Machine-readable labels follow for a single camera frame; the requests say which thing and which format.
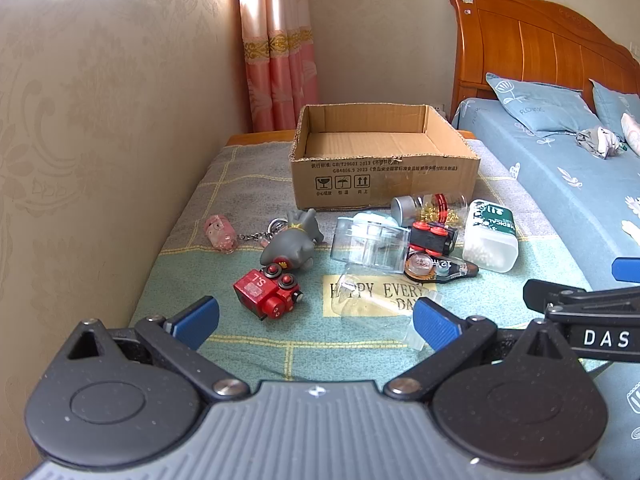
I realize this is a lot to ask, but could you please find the white container with green label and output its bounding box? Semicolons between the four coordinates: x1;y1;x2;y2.
462;199;520;273

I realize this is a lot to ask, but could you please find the red toy train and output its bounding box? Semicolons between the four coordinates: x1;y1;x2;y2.
233;264;306;322

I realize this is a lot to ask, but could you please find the pink charm keychain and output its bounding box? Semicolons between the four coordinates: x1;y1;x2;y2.
204;214;287;254

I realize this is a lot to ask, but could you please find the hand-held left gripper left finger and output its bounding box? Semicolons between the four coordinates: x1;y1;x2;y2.
65;296;251;403

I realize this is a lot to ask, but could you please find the gray crumpled cloth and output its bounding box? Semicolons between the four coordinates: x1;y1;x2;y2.
575;127;628;161

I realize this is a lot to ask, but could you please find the black toy train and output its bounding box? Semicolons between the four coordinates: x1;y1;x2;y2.
407;221;460;256

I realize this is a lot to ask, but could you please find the clear round container red label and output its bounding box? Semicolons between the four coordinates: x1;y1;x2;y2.
332;271;446;353

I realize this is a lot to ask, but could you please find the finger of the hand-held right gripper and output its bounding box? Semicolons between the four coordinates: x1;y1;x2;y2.
523;279;640;318
613;257;640;282

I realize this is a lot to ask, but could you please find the blue floral pillow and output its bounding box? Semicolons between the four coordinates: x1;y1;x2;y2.
589;78;640;141
485;72;601;138

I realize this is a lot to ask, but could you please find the clear rectangular plastic box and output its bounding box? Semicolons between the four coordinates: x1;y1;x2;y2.
330;217;412;275

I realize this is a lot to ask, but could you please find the brown cardboard box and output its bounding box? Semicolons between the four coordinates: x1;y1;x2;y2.
289;104;482;211

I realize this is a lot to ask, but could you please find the white soft item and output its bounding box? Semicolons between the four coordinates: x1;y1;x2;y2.
620;112;640;156

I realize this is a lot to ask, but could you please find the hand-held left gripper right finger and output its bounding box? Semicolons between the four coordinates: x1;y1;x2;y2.
382;296;576;403

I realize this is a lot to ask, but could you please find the blue floral bed sheet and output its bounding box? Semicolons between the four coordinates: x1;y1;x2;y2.
457;97;640;461

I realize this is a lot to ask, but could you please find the clear correction tape dispenser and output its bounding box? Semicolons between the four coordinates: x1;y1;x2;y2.
404;250;480;282

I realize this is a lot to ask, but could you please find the capsule bottle with silver cap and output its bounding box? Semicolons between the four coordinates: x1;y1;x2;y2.
391;193;471;228

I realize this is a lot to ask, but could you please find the pink patterned curtain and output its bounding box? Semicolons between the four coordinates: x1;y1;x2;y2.
235;0;321;133

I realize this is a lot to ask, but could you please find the wooden bed headboard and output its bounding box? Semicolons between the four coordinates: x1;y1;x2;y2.
447;0;640;123

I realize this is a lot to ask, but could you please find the green checked printed blanket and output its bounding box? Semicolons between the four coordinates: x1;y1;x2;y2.
127;140;616;401

